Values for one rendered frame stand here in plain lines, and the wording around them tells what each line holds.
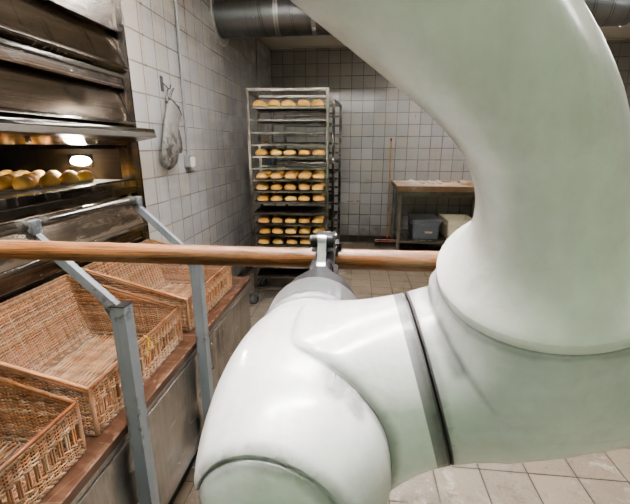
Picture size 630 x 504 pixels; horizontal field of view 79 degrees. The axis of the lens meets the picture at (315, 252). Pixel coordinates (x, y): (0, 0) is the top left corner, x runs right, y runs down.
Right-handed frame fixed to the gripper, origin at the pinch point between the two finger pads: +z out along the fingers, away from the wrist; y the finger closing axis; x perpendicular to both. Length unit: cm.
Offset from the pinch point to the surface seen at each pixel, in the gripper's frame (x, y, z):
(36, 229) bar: -76, 4, 35
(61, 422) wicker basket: -64, 48, 19
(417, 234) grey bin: 90, 88, 424
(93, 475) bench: -61, 65, 21
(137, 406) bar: -54, 54, 34
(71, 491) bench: -60, 62, 13
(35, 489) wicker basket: -65, 58, 9
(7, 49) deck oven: -114, -48, 80
